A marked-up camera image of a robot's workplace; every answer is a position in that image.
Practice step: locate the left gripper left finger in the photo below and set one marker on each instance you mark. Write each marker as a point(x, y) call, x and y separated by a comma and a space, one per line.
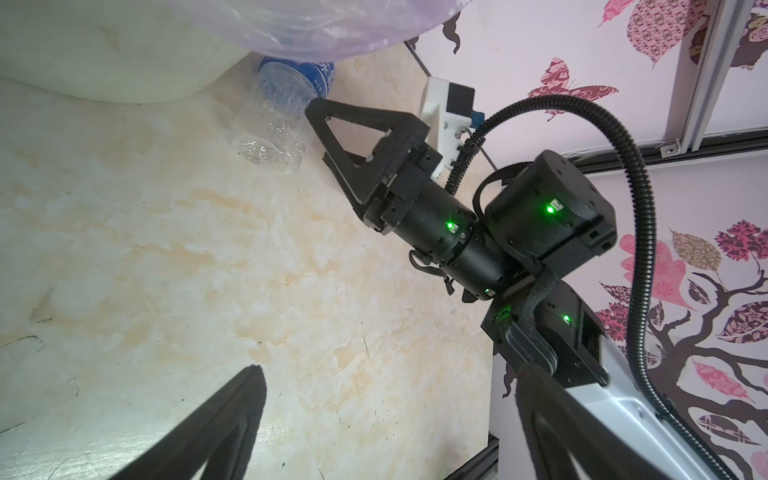
point(215, 441)

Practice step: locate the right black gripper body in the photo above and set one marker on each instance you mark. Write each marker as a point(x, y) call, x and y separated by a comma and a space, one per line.
point(447, 239)

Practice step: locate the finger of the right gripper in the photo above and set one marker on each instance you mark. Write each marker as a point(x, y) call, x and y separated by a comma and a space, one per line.
point(380, 158)

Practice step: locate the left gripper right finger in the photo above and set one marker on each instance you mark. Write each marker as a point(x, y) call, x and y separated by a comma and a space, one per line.
point(562, 435)

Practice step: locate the blue label bottle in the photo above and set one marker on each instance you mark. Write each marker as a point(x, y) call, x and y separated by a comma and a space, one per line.
point(271, 130)

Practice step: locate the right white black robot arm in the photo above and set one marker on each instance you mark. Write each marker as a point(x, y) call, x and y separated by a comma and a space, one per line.
point(588, 409)

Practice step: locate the pink plastic bin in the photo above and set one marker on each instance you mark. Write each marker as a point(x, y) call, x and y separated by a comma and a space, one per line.
point(157, 51)

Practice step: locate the aluminium rail back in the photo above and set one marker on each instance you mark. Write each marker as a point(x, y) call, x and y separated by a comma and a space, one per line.
point(723, 36)

